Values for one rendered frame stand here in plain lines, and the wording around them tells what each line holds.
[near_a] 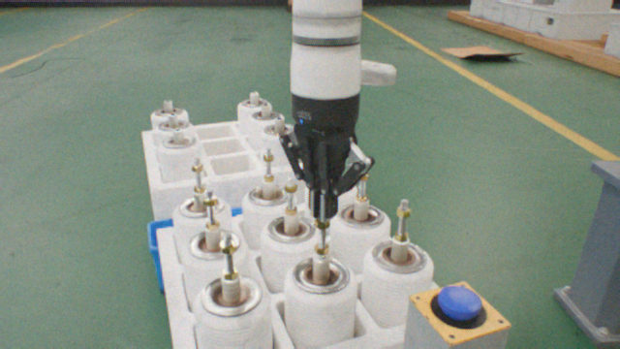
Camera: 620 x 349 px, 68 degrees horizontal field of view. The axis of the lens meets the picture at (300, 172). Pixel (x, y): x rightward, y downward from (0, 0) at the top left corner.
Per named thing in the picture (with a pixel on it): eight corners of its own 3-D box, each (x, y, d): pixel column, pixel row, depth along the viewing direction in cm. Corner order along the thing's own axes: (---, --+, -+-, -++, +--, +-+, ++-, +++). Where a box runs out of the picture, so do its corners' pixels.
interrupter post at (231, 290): (220, 294, 57) (218, 272, 56) (238, 289, 58) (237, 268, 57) (225, 306, 55) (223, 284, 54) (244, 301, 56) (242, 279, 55)
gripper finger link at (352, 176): (356, 160, 48) (326, 185, 52) (365, 174, 48) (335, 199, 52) (371, 152, 50) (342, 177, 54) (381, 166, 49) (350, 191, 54)
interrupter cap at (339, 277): (283, 287, 59) (283, 283, 58) (304, 255, 65) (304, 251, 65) (339, 302, 56) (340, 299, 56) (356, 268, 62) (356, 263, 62)
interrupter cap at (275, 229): (276, 215, 75) (276, 211, 74) (321, 223, 73) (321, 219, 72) (259, 240, 68) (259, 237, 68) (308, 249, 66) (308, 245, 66)
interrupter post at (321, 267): (309, 280, 60) (309, 260, 58) (315, 269, 62) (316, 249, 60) (326, 285, 59) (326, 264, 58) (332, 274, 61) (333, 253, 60)
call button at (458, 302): (461, 296, 48) (464, 280, 47) (487, 322, 44) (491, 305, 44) (428, 304, 47) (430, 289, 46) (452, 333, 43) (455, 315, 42)
